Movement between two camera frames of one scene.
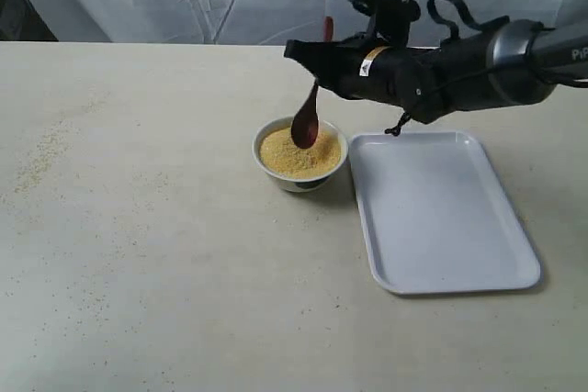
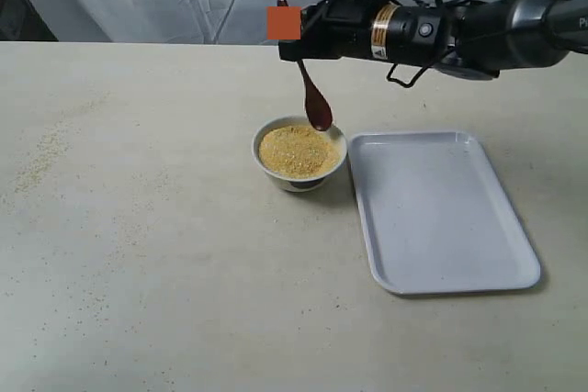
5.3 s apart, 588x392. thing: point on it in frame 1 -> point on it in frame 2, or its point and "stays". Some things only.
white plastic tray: (434, 218) stays
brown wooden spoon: (305, 123) -> (319, 110)
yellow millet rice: (281, 154) stays
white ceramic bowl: (295, 168) stays
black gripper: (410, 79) -> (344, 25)
